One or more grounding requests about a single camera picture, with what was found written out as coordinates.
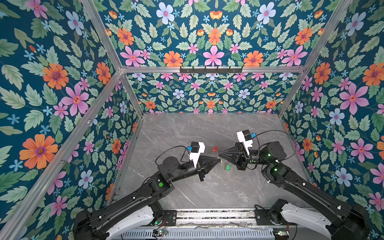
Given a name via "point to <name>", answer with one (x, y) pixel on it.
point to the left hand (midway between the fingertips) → (221, 159)
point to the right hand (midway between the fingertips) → (221, 156)
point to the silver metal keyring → (221, 160)
